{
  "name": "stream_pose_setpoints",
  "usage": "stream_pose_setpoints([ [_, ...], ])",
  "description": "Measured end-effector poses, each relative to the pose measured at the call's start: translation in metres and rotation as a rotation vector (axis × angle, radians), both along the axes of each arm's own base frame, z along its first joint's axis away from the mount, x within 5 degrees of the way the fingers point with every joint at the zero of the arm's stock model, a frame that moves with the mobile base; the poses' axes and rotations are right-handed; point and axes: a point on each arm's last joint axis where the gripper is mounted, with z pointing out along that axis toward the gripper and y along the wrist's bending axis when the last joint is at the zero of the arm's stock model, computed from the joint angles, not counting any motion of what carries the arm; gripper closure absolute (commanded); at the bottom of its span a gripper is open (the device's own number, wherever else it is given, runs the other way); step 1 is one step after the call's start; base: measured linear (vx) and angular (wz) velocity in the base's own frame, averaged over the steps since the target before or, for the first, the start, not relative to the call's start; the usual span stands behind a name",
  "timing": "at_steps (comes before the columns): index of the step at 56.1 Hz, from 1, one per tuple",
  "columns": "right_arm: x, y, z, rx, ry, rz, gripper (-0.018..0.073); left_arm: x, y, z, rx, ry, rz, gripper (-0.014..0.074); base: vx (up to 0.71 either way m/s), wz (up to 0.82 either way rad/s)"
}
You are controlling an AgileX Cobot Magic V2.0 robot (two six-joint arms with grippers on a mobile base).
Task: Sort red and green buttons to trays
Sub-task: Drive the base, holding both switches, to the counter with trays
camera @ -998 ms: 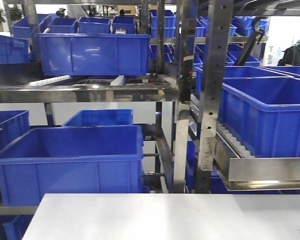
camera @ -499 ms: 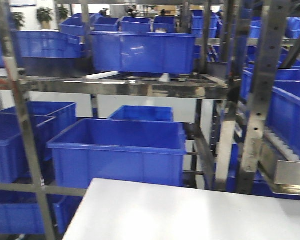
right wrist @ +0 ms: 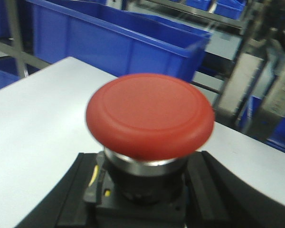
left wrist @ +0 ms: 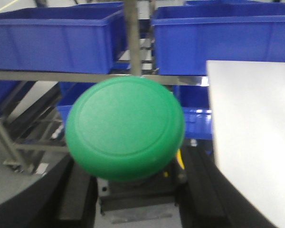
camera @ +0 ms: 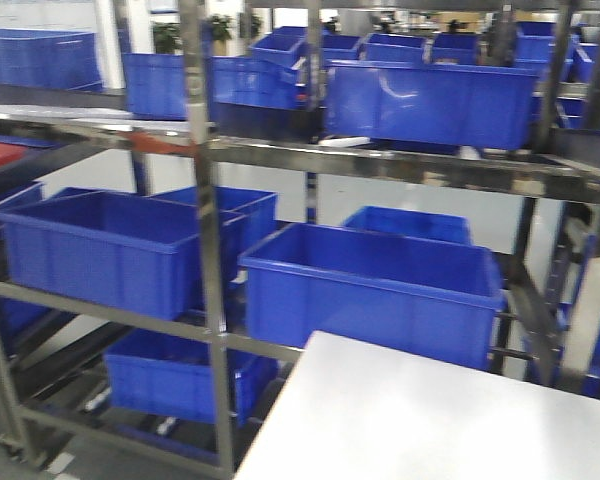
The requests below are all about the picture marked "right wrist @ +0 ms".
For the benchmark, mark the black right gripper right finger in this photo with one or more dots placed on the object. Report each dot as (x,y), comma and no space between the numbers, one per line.
(220,199)

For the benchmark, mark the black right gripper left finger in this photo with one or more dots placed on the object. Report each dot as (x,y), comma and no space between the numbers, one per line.
(71,203)

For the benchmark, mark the red mushroom push button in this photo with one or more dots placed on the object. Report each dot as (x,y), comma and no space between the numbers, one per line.
(149,126)

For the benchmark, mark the blue bin under shelf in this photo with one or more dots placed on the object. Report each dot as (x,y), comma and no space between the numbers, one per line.
(277,138)

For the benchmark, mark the blue bin lower left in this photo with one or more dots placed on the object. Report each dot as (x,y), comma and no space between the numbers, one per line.
(116,41)

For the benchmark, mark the stainless steel shelf rack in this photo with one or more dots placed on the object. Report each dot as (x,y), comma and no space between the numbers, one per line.
(243,67)

